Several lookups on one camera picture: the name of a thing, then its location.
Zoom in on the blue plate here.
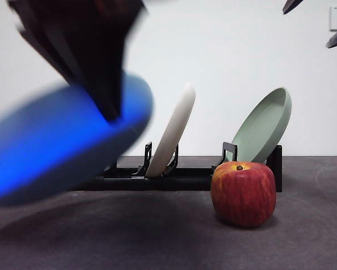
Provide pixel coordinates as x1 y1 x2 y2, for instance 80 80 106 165
0 72 155 206

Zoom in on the green plate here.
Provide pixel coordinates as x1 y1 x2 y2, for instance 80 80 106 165
230 87 293 165

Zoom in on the white plate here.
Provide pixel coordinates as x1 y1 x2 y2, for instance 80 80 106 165
145 82 196 178

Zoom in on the black plate rack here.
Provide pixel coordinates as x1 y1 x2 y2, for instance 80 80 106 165
72 142 284 194

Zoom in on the red apple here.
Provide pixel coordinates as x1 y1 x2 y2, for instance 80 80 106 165
210 161 277 228

